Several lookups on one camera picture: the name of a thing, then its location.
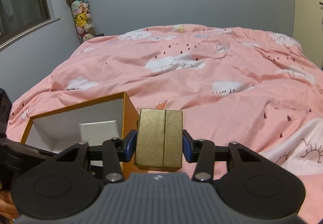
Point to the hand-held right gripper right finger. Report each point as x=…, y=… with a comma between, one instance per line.
x=187, y=147

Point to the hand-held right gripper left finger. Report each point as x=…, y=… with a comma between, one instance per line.
x=130, y=147

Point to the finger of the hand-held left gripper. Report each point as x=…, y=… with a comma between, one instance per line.
x=25, y=149

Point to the gold box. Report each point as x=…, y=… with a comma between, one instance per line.
x=159, y=138

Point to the orange cardboard box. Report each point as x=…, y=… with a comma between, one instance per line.
x=131, y=112

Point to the white box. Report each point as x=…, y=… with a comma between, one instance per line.
x=98, y=133

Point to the person's left hand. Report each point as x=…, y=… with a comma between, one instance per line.
x=5, y=203

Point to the pink printed blanket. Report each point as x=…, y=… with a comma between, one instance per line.
x=201, y=75

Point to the clear tube of plush toys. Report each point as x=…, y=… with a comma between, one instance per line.
x=82, y=16

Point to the cream door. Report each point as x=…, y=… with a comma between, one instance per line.
x=307, y=11

